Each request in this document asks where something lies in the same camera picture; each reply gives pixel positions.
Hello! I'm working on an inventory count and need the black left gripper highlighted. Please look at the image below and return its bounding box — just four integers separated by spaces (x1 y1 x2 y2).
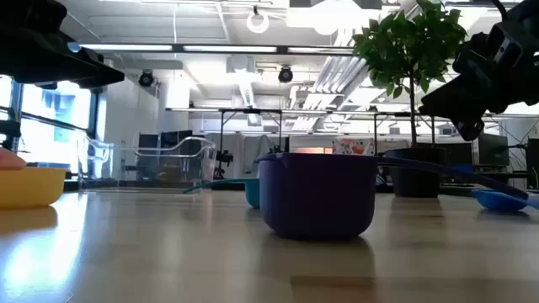
0 0 125 90

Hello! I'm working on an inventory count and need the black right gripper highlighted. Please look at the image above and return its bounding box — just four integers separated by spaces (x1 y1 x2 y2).
419 3 539 142

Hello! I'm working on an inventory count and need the blue measuring cup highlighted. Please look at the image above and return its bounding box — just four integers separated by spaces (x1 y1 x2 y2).
471 189 539 213

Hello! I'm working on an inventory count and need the orange measuring cup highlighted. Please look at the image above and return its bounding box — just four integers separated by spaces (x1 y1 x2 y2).
0 147 27 171

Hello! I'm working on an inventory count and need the yellow measuring cup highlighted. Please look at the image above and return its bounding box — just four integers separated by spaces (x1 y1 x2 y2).
0 167 67 210

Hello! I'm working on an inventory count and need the purple measuring cup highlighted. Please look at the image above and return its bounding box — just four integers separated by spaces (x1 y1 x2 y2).
254 151 530 242

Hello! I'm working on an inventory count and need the teal measuring cup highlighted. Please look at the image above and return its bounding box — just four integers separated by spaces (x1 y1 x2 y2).
183 177 261 210

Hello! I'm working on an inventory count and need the clear plastic basket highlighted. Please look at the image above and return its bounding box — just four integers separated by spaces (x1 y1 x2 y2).
77 136 218 194

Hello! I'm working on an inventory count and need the dark computer monitor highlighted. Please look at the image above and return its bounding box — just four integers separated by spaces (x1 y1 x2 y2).
478 133 510 167

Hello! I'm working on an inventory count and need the black plant pot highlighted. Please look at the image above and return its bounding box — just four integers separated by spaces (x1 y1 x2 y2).
382 146 449 199

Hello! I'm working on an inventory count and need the green leafy plant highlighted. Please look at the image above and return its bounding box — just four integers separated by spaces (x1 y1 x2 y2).
351 0 469 149

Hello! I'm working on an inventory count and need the white orange patterned cloth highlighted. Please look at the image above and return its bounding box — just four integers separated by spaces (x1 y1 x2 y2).
331 136 376 156

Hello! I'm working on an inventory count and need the white cloth cover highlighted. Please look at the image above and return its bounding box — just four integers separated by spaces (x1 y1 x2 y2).
205 133 277 180

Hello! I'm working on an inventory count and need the black background rig frame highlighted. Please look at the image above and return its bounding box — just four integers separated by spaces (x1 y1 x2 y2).
218 108 284 153
372 111 437 148

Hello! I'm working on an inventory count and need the black aluminium table frame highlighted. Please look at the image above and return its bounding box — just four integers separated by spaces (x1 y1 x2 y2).
62 179 539 197

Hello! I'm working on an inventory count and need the white hanging ring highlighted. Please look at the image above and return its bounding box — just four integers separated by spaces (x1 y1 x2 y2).
246 6 270 35

